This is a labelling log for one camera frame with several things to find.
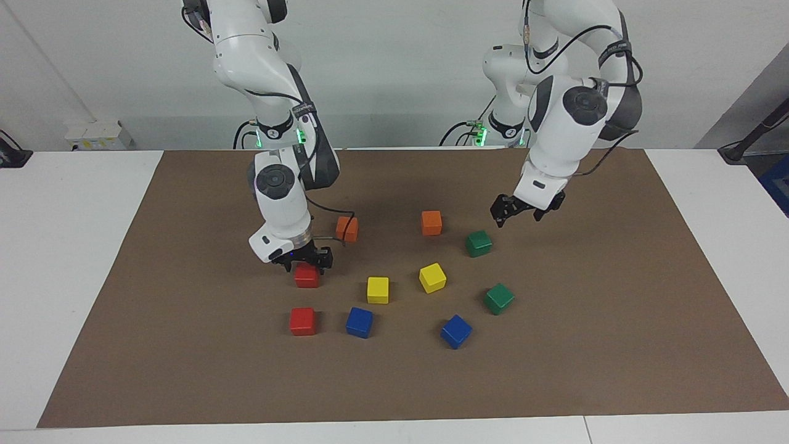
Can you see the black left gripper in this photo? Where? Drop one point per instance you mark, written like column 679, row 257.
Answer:
column 524, row 206

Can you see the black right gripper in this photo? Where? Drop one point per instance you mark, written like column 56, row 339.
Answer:
column 302, row 253

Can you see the red wooden cube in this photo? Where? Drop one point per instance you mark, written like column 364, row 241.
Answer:
column 306, row 279
column 302, row 321

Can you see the green wooden cube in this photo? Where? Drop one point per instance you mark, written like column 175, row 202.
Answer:
column 498, row 298
column 479, row 243

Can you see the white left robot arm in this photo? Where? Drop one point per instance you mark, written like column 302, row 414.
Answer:
column 567, row 123

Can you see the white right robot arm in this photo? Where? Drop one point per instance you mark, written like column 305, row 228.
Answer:
column 277, row 203

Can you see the orange wooden cube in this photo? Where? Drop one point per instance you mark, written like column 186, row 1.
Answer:
column 346, row 233
column 431, row 222

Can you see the yellow wooden cube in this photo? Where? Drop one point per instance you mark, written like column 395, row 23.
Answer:
column 378, row 290
column 432, row 277

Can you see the blue wooden cube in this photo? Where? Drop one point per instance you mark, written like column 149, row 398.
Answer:
column 457, row 331
column 359, row 322

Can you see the brown table mat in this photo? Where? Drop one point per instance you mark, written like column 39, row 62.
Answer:
column 394, row 382

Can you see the white power strip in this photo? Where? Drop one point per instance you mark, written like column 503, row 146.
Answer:
column 98, row 135

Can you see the black stand pole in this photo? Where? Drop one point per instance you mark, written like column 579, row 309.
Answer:
column 755, row 132

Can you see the blue crate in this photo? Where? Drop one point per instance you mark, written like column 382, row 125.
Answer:
column 778, row 185

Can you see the black clamp mount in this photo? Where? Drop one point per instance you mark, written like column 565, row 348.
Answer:
column 12, row 155

